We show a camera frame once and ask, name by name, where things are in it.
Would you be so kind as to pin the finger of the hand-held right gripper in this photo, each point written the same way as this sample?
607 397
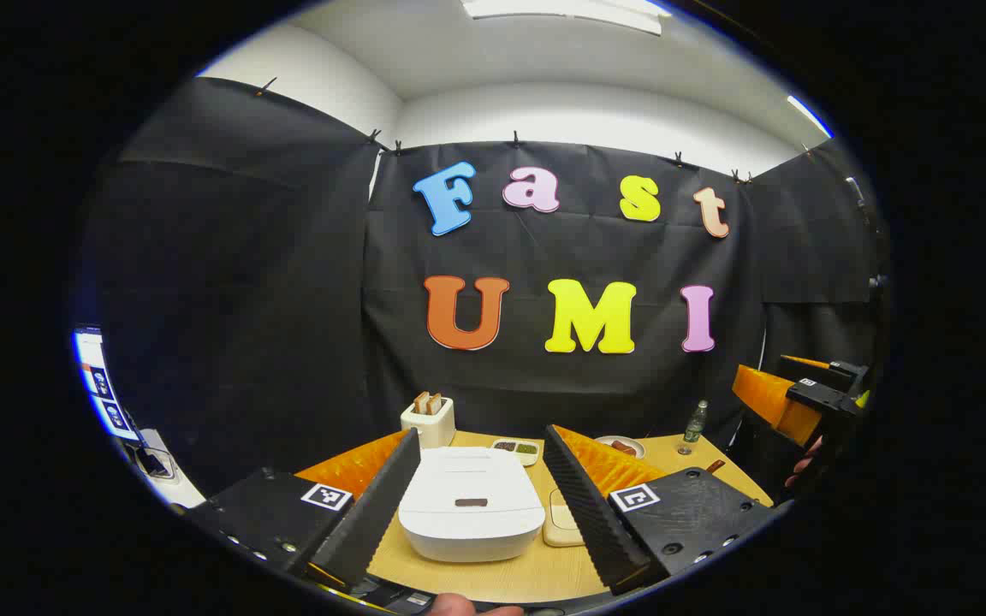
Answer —
844 375
818 398

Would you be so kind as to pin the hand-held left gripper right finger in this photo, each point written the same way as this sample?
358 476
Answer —
587 513

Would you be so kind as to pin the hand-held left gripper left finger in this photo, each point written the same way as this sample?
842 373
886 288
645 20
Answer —
373 513

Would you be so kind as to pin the clear rice box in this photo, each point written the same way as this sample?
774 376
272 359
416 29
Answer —
557 522

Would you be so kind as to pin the white rice cooker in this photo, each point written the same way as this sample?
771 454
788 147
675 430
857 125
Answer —
472 479

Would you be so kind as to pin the wooden spoon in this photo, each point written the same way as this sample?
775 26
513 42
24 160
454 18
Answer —
715 466

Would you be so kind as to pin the white round plate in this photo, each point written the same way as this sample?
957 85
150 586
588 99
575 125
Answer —
634 441

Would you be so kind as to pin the white divided bean dish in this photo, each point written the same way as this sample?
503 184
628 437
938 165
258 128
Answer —
514 449

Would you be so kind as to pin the white toaster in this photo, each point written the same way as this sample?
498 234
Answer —
433 428

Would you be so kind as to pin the toast slice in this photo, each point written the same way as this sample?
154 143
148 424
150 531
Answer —
435 405
421 404

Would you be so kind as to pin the green glass bottle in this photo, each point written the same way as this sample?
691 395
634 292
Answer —
696 423

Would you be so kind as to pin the small black device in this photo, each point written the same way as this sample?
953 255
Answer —
153 462

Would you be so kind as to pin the black backdrop cloth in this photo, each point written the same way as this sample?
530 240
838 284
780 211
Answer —
288 299

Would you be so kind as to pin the lit computer monitor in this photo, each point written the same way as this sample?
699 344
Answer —
95 376

